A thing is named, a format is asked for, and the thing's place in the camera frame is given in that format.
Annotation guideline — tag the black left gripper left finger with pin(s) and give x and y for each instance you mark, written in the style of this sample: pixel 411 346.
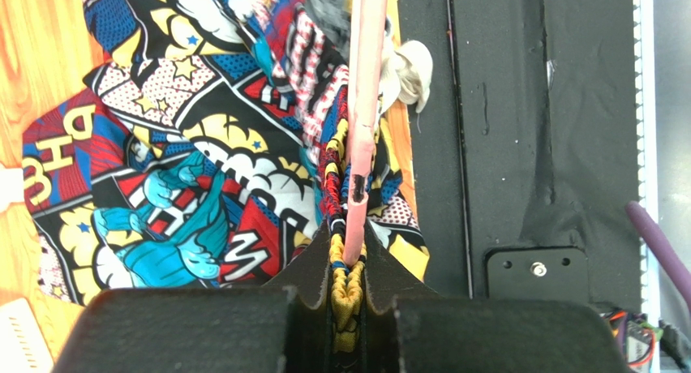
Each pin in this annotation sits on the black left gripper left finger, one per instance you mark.
pixel 281 326

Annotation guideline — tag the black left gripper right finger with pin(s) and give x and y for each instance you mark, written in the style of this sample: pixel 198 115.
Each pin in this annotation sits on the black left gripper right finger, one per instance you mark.
pixel 409 327

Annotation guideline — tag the comic print shorts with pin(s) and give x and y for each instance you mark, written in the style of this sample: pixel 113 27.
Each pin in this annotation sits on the comic print shorts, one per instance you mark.
pixel 211 147

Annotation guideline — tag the white plastic file organizer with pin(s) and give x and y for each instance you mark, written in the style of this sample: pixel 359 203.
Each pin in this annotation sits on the white plastic file organizer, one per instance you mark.
pixel 23 348

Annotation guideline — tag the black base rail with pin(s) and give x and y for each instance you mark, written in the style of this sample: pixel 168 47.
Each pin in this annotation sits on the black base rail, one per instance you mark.
pixel 530 147

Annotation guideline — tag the white metal clothes rack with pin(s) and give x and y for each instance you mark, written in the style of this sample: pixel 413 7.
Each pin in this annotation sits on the white metal clothes rack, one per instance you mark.
pixel 12 187

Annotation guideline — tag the pink wire hanger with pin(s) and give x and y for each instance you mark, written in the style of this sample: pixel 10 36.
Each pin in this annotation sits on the pink wire hanger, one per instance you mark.
pixel 368 19

